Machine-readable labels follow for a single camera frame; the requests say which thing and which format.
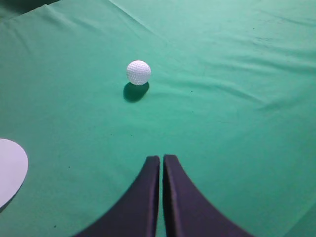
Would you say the black left gripper left finger side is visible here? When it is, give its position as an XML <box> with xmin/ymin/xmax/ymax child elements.
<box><xmin>75</xmin><ymin>156</ymin><xmax>160</xmax><ymax>237</ymax></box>

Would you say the white dimpled golf ball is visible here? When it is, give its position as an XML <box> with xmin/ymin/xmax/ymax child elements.
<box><xmin>126</xmin><ymin>60</ymin><xmax>151</xmax><ymax>86</ymax></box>

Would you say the white flat plate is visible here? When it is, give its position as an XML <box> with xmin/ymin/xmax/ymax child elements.
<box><xmin>0</xmin><ymin>138</ymin><xmax>29</xmax><ymax>209</ymax></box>

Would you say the green table cloth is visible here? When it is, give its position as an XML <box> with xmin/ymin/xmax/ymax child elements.
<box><xmin>0</xmin><ymin>0</ymin><xmax>316</xmax><ymax>237</ymax></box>

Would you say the black left gripper right finger side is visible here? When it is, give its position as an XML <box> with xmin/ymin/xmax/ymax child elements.
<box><xmin>162</xmin><ymin>155</ymin><xmax>252</xmax><ymax>237</ymax></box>

